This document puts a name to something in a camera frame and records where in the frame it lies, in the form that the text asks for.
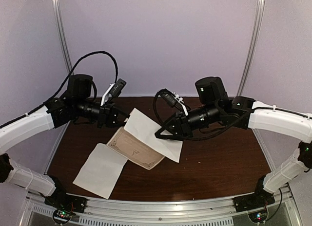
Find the left black camera cable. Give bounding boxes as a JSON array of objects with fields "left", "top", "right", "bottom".
[{"left": 43, "top": 50, "right": 120, "bottom": 110}]

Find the white letter paper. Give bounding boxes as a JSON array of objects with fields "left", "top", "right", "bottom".
[{"left": 107, "top": 108, "right": 183, "bottom": 170}]

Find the white paper sheet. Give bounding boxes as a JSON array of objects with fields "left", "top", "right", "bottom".
[{"left": 73, "top": 143, "right": 127, "bottom": 199}]

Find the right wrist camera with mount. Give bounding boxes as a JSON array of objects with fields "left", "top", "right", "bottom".
[{"left": 160, "top": 90, "right": 189, "bottom": 116}]

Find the left circuit board with leds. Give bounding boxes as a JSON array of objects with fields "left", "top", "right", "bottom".
[{"left": 52, "top": 209, "right": 74, "bottom": 225}]

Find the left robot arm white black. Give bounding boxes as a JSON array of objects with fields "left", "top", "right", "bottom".
[{"left": 0, "top": 74, "right": 128, "bottom": 208}]

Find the circuit board with leds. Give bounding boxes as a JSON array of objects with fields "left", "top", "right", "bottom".
[
  {"left": 248, "top": 209, "right": 268, "bottom": 224},
  {"left": 52, "top": 209, "right": 74, "bottom": 225}
]

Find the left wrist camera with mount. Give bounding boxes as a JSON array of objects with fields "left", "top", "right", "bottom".
[{"left": 100, "top": 78, "right": 127, "bottom": 106}]

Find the right circuit board with leds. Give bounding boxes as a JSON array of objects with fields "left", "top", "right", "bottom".
[{"left": 248, "top": 209, "right": 268, "bottom": 224}]

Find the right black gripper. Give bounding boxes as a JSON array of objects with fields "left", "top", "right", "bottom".
[{"left": 155, "top": 102, "right": 221, "bottom": 141}]

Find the aluminium frame post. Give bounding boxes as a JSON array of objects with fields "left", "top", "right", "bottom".
[
  {"left": 236, "top": 0, "right": 265, "bottom": 96},
  {"left": 50, "top": 0, "right": 82, "bottom": 101}
]

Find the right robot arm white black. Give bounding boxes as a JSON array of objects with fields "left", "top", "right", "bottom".
[{"left": 153, "top": 76, "right": 312, "bottom": 207}]

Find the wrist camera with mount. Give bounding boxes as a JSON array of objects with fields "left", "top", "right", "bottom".
[
  {"left": 100, "top": 78, "right": 127, "bottom": 106},
  {"left": 160, "top": 90, "right": 189, "bottom": 116}
]

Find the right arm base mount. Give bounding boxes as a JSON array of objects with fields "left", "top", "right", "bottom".
[{"left": 233, "top": 193, "right": 275, "bottom": 212}]

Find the right aluminium frame post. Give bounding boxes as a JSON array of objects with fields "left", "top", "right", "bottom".
[{"left": 236, "top": 0, "right": 265, "bottom": 96}]

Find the front aluminium rail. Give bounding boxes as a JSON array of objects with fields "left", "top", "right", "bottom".
[{"left": 18, "top": 185, "right": 303, "bottom": 226}]

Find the right black camera cable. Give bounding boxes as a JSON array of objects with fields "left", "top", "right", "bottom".
[{"left": 152, "top": 88, "right": 312, "bottom": 141}]

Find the left aluminium frame post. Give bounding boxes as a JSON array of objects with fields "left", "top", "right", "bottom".
[{"left": 50, "top": 0, "right": 82, "bottom": 101}]

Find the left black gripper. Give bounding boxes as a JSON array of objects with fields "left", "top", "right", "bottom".
[{"left": 75, "top": 98, "right": 136, "bottom": 130}]

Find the black camera cable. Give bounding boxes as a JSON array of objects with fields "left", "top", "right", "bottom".
[
  {"left": 152, "top": 88, "right": 312, "bottom": 141},
  {"left": 43, "top": 50, "right": 120, "bottom": 110}
]

